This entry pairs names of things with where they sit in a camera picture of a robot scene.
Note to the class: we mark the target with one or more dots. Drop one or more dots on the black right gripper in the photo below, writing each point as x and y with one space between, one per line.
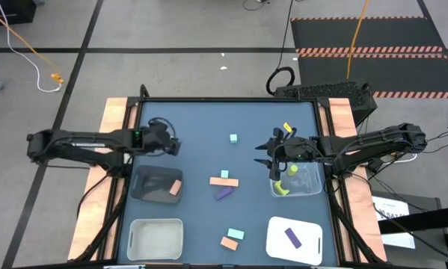
294 149

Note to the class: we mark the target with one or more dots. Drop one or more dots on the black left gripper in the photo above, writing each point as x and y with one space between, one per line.
160 138

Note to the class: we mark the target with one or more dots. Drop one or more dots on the long orange block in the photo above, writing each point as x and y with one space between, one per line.
223 182

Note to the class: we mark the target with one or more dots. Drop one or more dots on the teal rectangular block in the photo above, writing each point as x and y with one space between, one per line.
236 234

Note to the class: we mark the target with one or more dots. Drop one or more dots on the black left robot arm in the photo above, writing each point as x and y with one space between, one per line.
78 142

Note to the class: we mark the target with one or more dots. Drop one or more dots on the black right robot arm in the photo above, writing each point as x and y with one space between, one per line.
377 142

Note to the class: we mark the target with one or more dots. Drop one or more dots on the yellow cylinder block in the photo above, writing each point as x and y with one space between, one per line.
292 170

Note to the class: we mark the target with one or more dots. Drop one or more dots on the yellow arch block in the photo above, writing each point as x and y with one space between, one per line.
280 188

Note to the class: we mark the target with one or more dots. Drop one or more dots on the teal cube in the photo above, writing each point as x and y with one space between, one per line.
233 138
224 174

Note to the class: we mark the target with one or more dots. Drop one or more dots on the grey translucent plastic bin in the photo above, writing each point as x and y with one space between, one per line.
152 183

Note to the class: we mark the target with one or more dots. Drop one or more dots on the clear plastic bin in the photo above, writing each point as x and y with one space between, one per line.
306 183

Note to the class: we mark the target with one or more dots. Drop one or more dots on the wooden table side board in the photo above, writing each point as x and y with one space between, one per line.
341 116
111 112

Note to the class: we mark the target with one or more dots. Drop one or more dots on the purple rectangular block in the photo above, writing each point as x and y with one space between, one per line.
293 238
223 193

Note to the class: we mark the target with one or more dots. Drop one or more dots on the black perforated computer case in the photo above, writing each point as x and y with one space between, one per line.
328 95

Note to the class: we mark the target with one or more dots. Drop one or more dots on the white plastic tray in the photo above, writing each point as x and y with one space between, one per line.
279 243

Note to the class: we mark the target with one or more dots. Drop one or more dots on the white plastic bin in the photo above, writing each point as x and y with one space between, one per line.
154 239

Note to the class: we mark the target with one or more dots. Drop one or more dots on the black mat striped edge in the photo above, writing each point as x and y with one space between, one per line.
365 33
380 73

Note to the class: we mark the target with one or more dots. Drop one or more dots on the white paper sheet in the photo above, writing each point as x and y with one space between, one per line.
393 228

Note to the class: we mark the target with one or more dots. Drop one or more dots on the black side table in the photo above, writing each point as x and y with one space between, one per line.
429 224

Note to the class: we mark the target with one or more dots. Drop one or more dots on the black floor box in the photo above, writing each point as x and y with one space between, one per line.
6 11

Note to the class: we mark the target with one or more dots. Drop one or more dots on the black aluminium table frame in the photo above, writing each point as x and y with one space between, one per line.
227 99

